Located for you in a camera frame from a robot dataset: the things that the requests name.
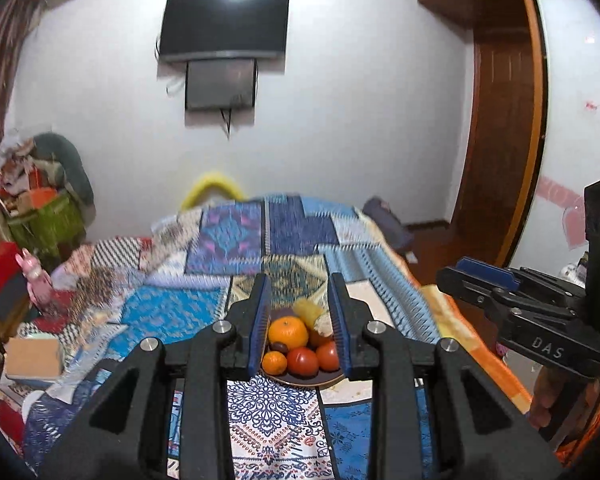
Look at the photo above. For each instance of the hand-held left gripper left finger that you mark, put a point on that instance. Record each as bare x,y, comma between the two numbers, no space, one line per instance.
260,330

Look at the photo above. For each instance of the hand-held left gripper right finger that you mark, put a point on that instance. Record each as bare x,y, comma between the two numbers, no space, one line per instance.
339,330

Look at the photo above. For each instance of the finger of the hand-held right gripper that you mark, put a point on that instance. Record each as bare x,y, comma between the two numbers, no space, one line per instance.
485,270
467,285

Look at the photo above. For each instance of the dark purple plum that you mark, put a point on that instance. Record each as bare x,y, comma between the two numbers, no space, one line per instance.
279,347

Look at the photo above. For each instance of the red tomato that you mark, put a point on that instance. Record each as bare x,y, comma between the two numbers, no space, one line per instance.
328,357
302,362

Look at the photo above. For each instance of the small orange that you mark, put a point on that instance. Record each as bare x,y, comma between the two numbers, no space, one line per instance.
274,363

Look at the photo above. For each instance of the brown round plate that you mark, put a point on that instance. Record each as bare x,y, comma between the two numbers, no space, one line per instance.
305,381

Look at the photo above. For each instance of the person's right hand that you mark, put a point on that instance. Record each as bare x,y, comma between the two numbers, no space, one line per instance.
541,407

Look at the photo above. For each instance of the large orange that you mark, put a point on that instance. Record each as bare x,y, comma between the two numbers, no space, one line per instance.
288,332

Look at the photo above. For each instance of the orange fleece blanket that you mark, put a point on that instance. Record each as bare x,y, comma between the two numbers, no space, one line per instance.
460,340

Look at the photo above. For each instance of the patchwork printed blanket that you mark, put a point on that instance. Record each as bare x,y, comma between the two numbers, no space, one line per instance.
170,310

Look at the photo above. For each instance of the dark purple bag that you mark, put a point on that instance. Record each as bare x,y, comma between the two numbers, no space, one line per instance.
387,222

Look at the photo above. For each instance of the yellow plush cushion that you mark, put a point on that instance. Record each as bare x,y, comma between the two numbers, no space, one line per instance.
212,182

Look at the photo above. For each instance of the wooden wardrobe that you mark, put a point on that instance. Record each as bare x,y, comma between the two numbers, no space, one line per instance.
500,110

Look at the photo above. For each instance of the white wardrobe door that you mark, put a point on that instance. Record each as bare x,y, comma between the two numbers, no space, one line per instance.
570,110

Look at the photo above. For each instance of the pink toy figure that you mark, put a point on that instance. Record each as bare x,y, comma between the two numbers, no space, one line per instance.
37,282

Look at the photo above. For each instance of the cardboard box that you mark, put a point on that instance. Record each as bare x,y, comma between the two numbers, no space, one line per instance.
32,357

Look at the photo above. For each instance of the green laundry basket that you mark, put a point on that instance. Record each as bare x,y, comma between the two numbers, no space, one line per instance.
45,225

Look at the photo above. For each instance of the grey pillow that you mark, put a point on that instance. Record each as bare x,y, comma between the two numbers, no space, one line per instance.
75,170

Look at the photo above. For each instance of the orange box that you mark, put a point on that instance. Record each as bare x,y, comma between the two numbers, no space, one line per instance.
42,196

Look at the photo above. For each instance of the dark grey box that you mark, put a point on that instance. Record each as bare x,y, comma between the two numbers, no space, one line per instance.
5,300

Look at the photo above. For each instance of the pile of printed cloths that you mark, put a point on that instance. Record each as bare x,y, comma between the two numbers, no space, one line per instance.
15,160

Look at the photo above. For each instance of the brown striped curtain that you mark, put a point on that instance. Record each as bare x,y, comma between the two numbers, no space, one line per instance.
0,85

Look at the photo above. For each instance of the small black wall monitor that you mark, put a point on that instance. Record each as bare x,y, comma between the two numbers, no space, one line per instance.
220,85

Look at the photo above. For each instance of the curved black wall television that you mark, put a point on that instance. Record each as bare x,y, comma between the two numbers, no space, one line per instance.
225,25

